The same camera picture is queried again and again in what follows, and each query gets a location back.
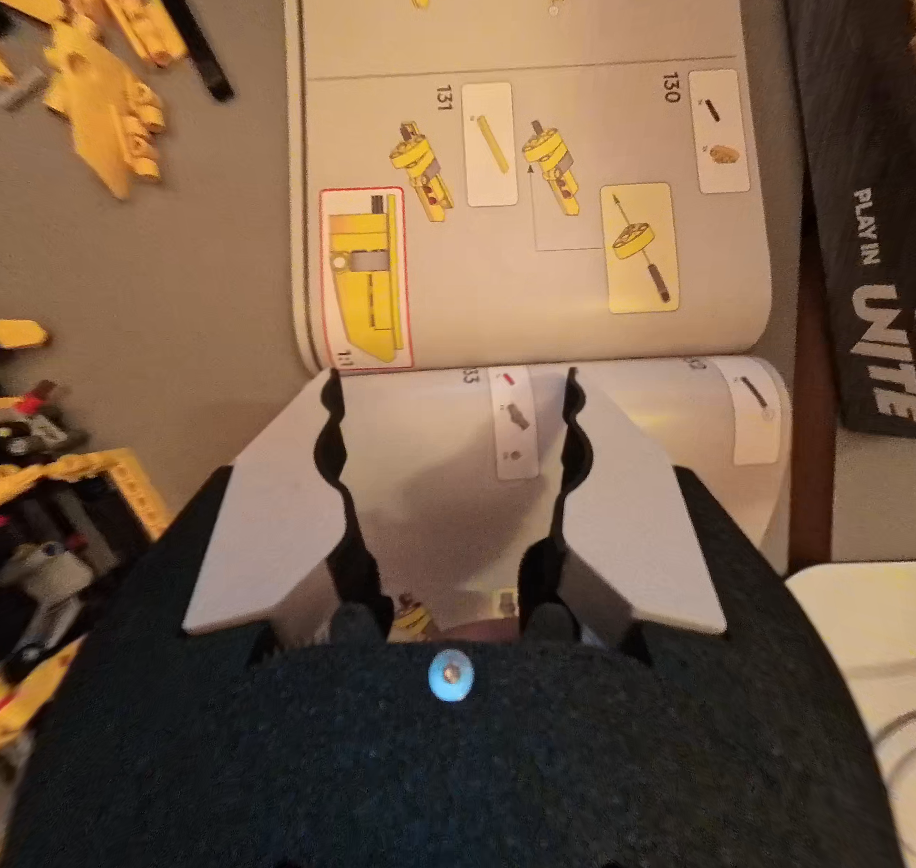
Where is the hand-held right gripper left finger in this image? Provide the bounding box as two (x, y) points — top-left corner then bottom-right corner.
(184, 370), (395, 640)

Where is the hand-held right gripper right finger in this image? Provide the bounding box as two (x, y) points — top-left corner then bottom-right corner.
(519, 367), (728, 648)

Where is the yellow brick car model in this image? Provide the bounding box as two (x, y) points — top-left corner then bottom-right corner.
(0, 317), (173, 754)

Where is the pile of yellow brick pieces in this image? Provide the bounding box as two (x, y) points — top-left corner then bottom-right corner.
(0, 0), (190, 203)

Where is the open instruction booklet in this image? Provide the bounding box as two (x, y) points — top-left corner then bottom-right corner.
(284, 0), (792, 583)

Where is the black car set box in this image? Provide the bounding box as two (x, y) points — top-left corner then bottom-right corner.
(778, 0), (916, 439)

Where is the black brick beam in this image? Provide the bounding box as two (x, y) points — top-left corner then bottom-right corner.
(136, 0), (234, 103)

